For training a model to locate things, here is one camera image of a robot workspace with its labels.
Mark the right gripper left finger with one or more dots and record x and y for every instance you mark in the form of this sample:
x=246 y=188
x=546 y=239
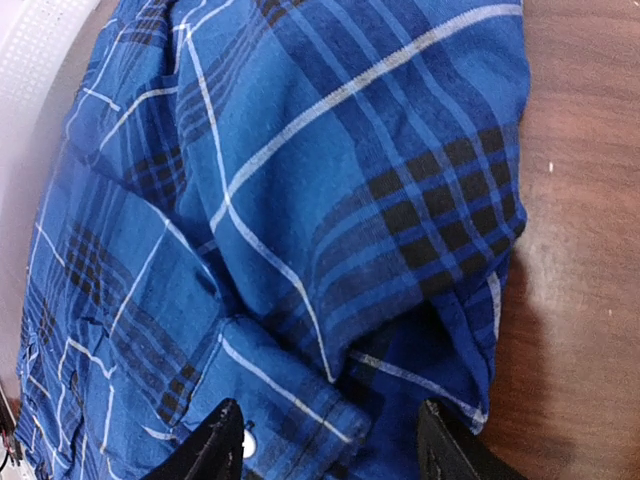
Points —
x=212 y=451

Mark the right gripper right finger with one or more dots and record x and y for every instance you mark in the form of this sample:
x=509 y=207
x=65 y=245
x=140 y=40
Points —
x=448 y=450

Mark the blue plaid long sleeve shirt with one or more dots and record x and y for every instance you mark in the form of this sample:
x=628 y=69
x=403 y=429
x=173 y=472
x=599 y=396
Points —
x=306 y=206

